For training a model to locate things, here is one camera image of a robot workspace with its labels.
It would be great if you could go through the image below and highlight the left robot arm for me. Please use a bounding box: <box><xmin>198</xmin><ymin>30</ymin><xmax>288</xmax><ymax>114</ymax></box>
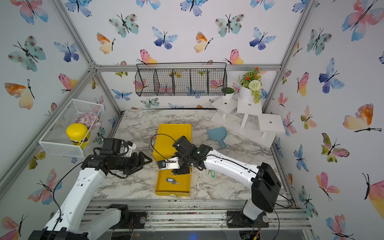
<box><xmin>29</xmin><ymin>138</ymin><xmax>153</xmax><ymax>240</ymax></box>

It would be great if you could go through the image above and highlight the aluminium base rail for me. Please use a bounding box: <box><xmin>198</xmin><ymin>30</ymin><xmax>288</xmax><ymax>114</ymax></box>
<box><xmin>74</xmin><ymin>198</ymin><xmax>313</xmax><ymax>232</ymax></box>

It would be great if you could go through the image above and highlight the small white pot green plant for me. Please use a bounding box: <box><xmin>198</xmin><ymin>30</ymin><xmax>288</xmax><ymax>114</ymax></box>
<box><xmin>222</xmin><ymin>87</ymin><xmax>235</xmax><ymax>102</ymax></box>

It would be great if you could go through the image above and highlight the blue plastic dustpan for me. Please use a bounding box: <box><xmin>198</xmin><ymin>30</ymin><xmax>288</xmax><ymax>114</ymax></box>
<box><xmin>207</xmin><ymin>127</ymin><xmax>228</xmax><ymax>149</ymax></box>

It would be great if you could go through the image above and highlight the white pot with flowers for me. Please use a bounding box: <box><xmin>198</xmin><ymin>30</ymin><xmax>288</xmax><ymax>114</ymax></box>
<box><xmin>238</xmin><ymin>67</ymin><xmax>262</xmax><ymax>104</ymax></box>

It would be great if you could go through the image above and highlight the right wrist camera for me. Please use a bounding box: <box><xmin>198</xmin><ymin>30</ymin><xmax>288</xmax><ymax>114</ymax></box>
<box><xmin>157</xmin><ymin>157</ymin><xmax>180</xmax><ymax>170</ymax></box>

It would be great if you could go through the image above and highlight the white stepped plant stand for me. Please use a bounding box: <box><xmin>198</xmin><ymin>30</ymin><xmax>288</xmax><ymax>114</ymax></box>
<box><xmin>211</xmin><ymin>99</ymin><xmax>285</xmax><ymax>148</ymax></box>

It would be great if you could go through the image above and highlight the yellow lidded jar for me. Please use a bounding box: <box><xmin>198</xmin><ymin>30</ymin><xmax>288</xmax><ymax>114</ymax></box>
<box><xmin>66</xmin><ymin>123</ymin><xmax>90</xmax><ymax>150</ymax></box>

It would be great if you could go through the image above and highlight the pink flower bunch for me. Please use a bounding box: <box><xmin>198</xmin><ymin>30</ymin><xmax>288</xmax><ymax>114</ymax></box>
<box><xmin>75</xmin><ymin>112</ymin><xmax>101</xmax><ymax>130</ymax></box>

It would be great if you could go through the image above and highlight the white wire mesh basket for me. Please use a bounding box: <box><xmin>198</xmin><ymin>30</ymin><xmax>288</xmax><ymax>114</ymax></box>
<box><xmin>39</xmin><ymin>99</ymin><xmax>105</xmax><ymax>158</ymax></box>

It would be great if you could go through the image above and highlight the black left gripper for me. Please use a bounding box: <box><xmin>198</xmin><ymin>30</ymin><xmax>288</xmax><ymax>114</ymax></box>
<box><xmin>114</xmin><ymin>151</ymin><xmax>153</xmax><ymax>173</ymax></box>

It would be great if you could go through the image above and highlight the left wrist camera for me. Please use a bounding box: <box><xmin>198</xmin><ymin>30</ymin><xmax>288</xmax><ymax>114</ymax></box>
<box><xmin>120</xmin><ymin>141</ymin><xmax>137</xmax><ymax>157</ymax></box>

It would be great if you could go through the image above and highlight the yellow bottom drawer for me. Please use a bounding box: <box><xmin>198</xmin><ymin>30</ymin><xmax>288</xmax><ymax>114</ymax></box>
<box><xmin>155</xmin><ymin>170</ymin><xmax>192</xmax><ymax>197</ymax></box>

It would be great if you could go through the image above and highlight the yellow plastic drawer box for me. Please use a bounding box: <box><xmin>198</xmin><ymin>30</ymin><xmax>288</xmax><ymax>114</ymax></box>
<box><xmin>151</xmin><ymin>124</ymin><xmax>192</xmax><ymax>162</ymax></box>

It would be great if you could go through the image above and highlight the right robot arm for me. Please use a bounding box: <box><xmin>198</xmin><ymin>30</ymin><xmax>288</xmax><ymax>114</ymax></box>
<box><xmin>171</xmin><ymin>136</ymin><xmax>282</xmax><ymax>227</ymax></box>

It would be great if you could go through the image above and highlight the key with blue tag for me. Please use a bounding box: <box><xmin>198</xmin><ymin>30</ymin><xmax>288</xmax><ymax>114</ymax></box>
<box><xmin>166</xmin><ymin>178</ymin><xmax>181</xmax><ymax>185</ymax></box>

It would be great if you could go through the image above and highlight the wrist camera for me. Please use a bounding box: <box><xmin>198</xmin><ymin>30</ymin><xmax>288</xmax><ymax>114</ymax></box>
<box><xmin>120</xmin><ymin>141</ymin><xmax>137</xmax><ymax>157</ymax></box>
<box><xmin>157</xmin><ymin>157</ymin><xmax>180</xmax><ymax>170</ymax></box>

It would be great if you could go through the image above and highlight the black wire wall basket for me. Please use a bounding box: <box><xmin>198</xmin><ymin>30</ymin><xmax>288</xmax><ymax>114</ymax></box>
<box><xmin>134</xmin><ymin>62</ymin><xmax>228</xmax><ymax>99</ymax></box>

